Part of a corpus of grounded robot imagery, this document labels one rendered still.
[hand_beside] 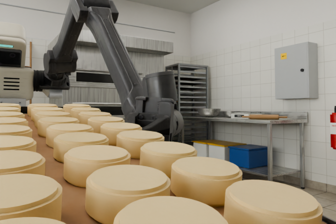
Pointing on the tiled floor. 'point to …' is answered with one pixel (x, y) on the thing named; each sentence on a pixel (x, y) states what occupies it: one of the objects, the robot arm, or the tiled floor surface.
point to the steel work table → (267, 171)
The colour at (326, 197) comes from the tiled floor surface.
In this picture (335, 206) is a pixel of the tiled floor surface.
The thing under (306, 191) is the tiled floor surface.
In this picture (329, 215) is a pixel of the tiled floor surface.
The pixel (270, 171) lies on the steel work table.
